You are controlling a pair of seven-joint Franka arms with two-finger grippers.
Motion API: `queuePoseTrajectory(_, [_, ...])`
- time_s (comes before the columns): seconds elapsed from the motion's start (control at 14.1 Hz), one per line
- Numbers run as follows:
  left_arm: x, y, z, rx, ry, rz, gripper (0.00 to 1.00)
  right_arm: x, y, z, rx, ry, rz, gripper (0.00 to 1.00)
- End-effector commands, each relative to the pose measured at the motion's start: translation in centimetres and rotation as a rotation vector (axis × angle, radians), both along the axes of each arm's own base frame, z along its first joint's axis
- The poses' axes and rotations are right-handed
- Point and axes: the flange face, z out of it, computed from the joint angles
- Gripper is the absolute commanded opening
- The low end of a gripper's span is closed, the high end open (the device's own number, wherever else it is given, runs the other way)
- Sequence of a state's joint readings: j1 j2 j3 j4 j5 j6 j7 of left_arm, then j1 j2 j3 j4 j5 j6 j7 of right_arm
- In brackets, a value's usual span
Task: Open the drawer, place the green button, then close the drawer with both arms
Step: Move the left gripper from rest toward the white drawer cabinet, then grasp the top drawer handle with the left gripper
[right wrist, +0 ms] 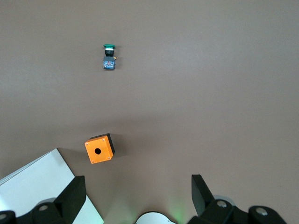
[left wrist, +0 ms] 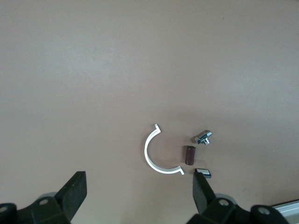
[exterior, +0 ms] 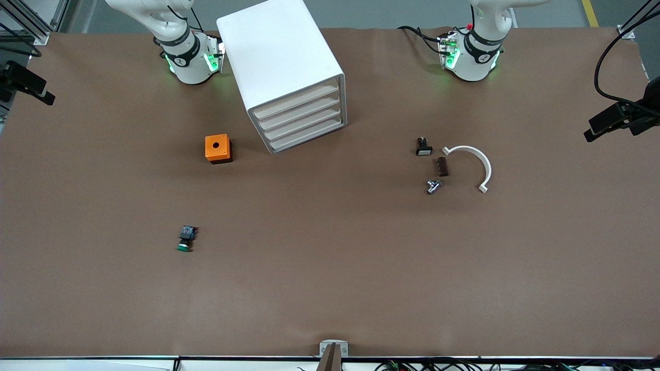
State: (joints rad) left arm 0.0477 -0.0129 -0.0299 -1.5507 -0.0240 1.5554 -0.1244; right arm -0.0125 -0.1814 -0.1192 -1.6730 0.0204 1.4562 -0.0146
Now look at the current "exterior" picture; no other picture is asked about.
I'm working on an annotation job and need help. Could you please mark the white curved bracket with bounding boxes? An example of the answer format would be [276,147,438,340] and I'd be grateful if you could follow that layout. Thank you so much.
[442,145,492,194]

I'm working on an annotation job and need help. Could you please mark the orange box with hole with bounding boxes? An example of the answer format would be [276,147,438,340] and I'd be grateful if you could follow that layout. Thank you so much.
[205,134,233,165]

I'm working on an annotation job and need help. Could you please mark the aluminium frame profile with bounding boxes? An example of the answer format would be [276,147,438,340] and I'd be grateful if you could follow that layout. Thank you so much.
[618,0,660,41]
[0,0,70,46]

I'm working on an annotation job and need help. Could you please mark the black base cable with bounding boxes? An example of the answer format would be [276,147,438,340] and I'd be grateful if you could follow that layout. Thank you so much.
[397,25,444,54]

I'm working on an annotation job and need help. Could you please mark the dark camera post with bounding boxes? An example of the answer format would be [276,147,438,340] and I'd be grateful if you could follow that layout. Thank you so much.
[316,344,343,371]

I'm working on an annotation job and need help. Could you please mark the green push button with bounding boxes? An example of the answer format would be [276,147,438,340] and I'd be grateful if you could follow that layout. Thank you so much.
[177,225,198,252]

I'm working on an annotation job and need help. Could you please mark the brown table cover sheet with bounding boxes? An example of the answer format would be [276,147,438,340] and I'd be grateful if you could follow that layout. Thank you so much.
[0,27,660,359]

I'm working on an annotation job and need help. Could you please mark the grey metal mount bracket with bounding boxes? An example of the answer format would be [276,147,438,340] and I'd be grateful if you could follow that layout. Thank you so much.
[319,340,349,358]

